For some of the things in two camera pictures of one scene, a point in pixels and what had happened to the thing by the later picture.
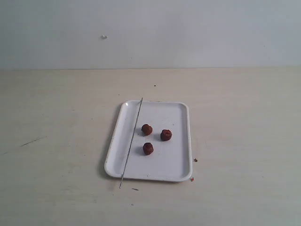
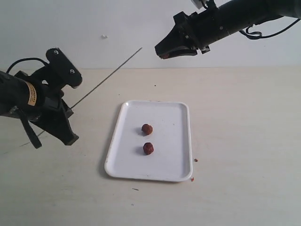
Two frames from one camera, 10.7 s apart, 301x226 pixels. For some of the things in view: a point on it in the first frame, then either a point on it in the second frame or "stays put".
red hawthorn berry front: (148, 149) stays put
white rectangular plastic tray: (161, 148) stays put
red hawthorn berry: (146, 129) stays put
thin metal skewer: (131, 143) -> (106, 78)
